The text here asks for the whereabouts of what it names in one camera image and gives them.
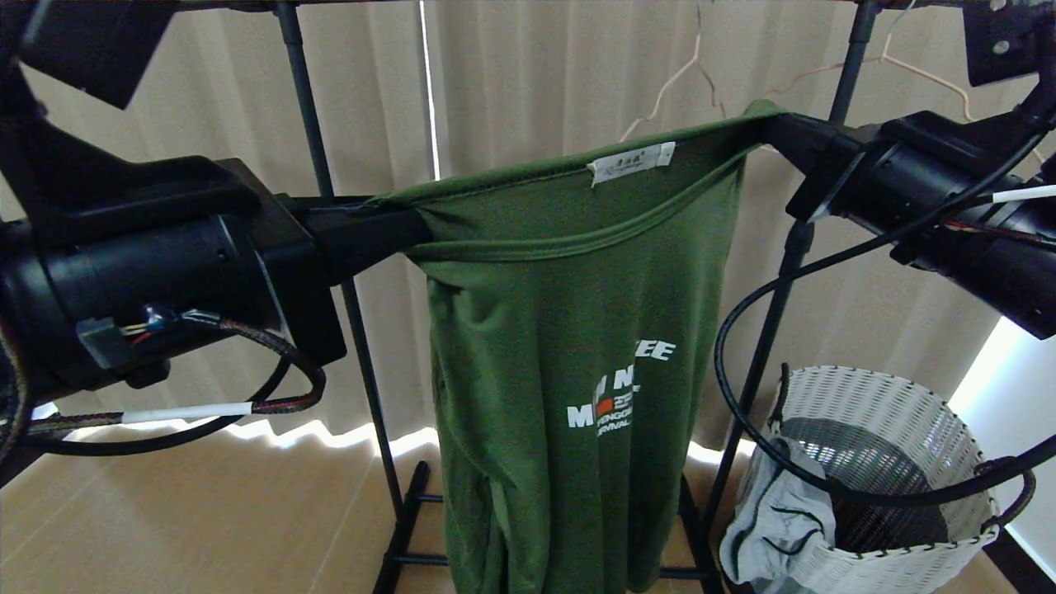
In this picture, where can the white laundry basket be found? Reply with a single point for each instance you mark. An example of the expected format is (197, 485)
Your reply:
(874, 388)

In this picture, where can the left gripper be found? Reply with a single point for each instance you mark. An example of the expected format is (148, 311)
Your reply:
(165, 289)

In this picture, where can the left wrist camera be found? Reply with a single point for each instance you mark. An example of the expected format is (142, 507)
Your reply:
(99, 49)

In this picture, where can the black clothes rack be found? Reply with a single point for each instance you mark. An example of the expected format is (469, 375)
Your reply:
(312, 124)

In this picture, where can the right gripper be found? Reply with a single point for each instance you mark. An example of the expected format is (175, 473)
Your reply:
(949, 214)

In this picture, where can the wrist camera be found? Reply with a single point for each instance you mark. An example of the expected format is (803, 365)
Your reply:
(99, 49)
(1002, 41)

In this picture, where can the pale grey shorts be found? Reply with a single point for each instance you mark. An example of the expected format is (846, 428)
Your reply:
(775, 528)

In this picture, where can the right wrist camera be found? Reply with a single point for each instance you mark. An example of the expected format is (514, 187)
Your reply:
(1002, 41)

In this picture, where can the green printed shirt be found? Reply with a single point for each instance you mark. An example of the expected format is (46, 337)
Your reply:
(561, 313)

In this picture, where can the beige curtain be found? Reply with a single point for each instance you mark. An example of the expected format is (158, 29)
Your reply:
(536, 82)

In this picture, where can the pink clothes hanger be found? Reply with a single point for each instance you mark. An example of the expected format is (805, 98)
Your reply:
(885, 49)
(698, 49)

